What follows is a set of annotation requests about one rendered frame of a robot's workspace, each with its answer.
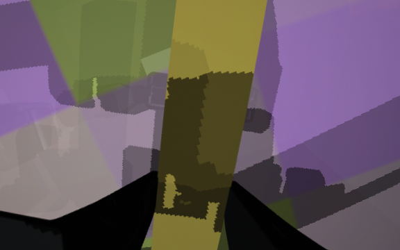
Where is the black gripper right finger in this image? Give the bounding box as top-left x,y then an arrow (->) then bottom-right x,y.
224,181 -> 328,250

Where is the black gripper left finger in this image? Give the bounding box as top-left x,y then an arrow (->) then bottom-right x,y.
0,170 -> 158,250

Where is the yellow bar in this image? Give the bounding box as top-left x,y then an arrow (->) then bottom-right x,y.
151,0 -> 267,250

